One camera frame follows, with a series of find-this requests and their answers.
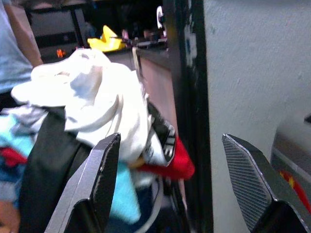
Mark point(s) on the yellow plastic container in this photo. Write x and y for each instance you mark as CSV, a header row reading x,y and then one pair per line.
x,y
107,40

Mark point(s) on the person in light blue shirt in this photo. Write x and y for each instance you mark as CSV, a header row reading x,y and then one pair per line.
x,y
13,48

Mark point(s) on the red cloth garment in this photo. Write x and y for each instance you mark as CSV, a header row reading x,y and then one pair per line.
x,y
175,162

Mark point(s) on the light blue towel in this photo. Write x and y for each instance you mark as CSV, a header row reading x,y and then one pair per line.
x,y
125,194

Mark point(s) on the black door frame post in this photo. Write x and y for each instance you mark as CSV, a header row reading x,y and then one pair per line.
x,y
192,97

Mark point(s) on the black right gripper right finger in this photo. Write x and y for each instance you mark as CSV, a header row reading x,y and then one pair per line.
x,y
252,184

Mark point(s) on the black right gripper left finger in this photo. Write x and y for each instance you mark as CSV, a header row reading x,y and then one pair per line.
x,y
94,189

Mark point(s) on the black cloth garment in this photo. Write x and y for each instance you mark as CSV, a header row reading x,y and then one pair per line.
x,y
51,165

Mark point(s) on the black white printed waistband garment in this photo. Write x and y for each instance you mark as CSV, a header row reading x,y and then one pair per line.
x,y
162,138

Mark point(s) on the laundry basket white rim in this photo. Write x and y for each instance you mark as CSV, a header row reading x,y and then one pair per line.
x,y
155,206

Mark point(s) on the white cloth garment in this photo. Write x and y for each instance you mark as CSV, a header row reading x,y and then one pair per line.
x,y
97,97

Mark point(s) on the blue red patterned cloth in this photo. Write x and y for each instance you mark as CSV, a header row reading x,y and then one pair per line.
x,y
12,155

